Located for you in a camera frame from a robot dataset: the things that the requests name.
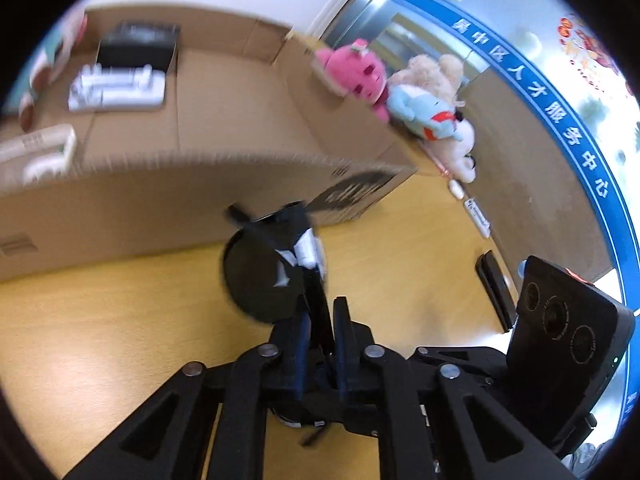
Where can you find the light blue plush toy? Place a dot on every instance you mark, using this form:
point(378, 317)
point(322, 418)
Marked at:
point(427, 116)

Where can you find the black sunglasses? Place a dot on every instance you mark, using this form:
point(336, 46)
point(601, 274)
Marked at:
point(274, 270)

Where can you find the black phone on table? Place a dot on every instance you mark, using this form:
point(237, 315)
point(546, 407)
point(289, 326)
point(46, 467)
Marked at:
point(490, 275)

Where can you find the brown cardboard box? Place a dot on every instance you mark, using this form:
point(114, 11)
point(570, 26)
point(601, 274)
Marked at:
point(245, 121)

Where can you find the clear phone case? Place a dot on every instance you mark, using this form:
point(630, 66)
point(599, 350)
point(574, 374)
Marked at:
point(40, 155)

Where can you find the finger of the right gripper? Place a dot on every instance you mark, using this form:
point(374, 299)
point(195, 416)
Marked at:
point(434, 422)
point(208, 422)

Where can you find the white earbuds case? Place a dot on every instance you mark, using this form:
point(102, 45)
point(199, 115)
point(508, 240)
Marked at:
point(455, 188)

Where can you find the pink bear plush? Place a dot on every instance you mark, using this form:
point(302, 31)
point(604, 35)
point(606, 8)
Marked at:
point(354, 70)

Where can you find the blue door banner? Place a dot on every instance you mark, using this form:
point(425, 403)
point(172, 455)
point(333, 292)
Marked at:
point(564, 126)

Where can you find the white tag card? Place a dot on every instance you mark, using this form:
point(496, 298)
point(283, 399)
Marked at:
point(479, 219)

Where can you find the grey folding phone stand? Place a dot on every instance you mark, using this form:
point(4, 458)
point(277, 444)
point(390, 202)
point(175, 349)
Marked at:
point(97, 89)

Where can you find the beige fluffy plush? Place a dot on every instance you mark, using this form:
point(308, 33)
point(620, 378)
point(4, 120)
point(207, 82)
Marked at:
point(442, 77)

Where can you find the white plush toy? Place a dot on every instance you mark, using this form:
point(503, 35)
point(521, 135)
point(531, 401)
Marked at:
point(454, 157)

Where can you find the small black product box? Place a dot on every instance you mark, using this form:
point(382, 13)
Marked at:
point(136, 44)

